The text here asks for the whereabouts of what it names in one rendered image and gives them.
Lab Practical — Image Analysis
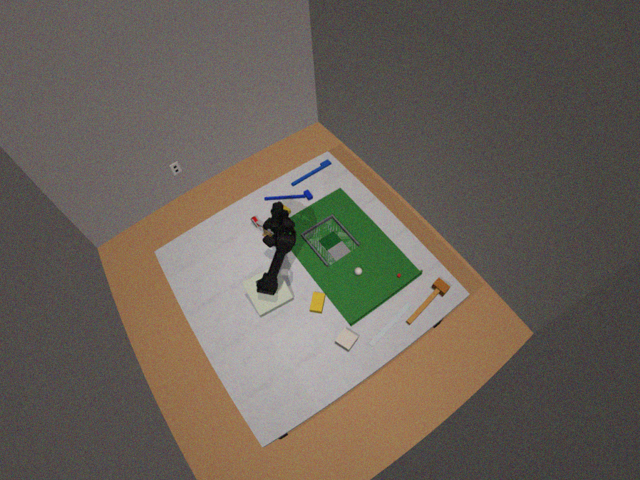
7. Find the green putting mat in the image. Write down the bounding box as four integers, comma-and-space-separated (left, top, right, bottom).
289, 188, 419, 323

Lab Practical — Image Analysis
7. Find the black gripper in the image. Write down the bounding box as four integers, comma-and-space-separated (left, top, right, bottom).
262, 222, 295, 248

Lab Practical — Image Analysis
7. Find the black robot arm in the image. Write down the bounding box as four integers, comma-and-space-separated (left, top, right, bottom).
256, 202, 296, 296

